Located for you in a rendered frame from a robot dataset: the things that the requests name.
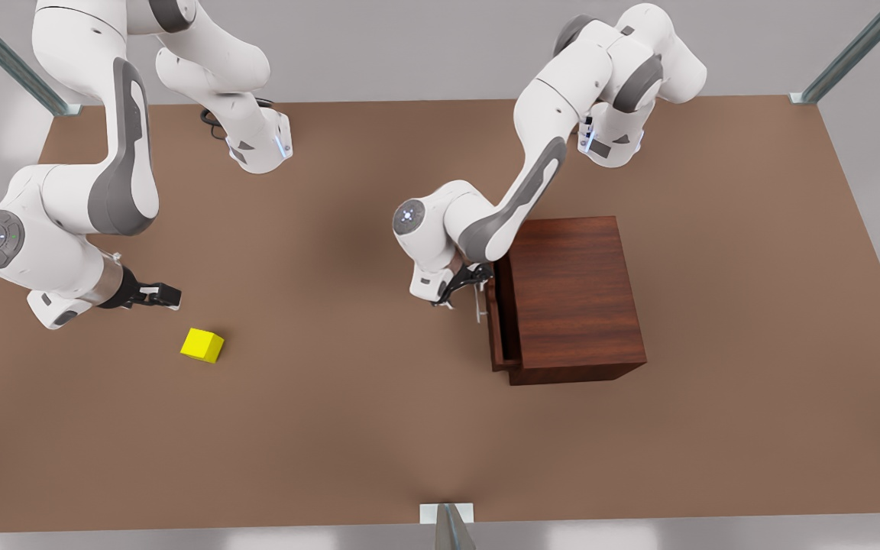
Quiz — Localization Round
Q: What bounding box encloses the wooden drawer with silver handle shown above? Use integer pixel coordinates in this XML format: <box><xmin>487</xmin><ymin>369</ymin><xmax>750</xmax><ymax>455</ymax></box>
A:
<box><xmin>474</xmin><ymin>262</ymin><xmax>523</xmax><ymax>373</ymax></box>

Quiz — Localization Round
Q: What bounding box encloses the yellow cube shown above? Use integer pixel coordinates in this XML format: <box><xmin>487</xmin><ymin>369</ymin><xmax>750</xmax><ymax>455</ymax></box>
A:
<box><xmin>180</xmin><ymin>328</ymin><xmax>225</xmax><ymax>364</ymax></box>

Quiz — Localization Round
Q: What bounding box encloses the dark wooden cabinet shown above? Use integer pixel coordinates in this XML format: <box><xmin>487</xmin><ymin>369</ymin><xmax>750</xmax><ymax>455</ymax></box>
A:
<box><xmin>492</xmin><ymin>216</ymin><xmax>648</xmax><ymax>386</ymax></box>

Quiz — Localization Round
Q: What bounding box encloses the black cable loop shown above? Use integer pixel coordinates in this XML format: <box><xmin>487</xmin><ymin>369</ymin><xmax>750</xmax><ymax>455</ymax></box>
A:
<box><xmin>200</xmin><ymin>97</ymin><xmax>277</xmax><ymax>143</ymax></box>

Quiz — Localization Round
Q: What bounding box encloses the silver frame post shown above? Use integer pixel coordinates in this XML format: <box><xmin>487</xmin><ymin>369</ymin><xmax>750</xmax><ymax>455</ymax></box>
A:
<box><xmin>419</xmin><ymin>503</ymin><xmax>477</xmax><ymax>550</ymax></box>
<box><xmin>788</xmin><ymin>0</ymin><xmax>880</xmax><ymax>105</ymax></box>
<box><xmin>0</xmin><ymin>0</ymin><xmax>83</xmax><ymax>118</ymax></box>

